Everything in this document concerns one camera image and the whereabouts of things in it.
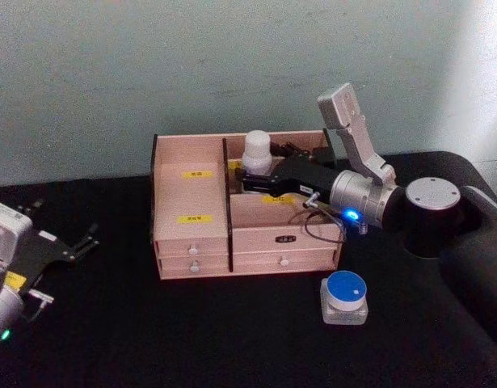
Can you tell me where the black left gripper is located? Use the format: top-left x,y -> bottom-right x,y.
5,199 -> 101,294

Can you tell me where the wide wooden drawer with knob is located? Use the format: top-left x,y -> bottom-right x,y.
233,248 -> 339,273

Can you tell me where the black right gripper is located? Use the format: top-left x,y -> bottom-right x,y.
234,141 -> 339,200

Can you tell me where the wide wooden drawer black label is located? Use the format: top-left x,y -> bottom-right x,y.
231,226 -> 343,255

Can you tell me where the wooden desk organizer with drawers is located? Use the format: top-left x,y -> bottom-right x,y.
150,128 -> 347,281

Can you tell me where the small wooden drawer with knob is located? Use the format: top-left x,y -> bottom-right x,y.
158,255 -> 230,274
154,237 -> 230,257

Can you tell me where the clear jar with blue lid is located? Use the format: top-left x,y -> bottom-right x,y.
319,269 -> 370,326

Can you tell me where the black table cloth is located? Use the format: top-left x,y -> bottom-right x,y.
0,150 -> 497,388

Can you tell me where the white plastic bottle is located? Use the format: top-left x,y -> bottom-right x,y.
242,129 -> 273,177

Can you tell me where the thin cable with silver plug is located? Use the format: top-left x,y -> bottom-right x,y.
304,192 -> 369,244
23,289 -> 56,324

